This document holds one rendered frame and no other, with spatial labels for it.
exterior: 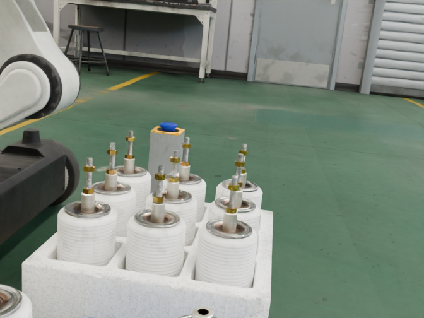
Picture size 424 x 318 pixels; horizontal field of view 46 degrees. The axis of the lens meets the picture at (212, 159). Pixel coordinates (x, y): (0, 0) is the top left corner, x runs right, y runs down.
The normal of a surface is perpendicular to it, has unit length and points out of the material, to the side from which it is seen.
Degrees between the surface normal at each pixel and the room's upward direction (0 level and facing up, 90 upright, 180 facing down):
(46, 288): 90
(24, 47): 90
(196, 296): 90
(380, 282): 0
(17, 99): 90
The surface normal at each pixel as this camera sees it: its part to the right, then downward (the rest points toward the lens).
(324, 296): 0.09, -0.96
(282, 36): -0.10, 0.25
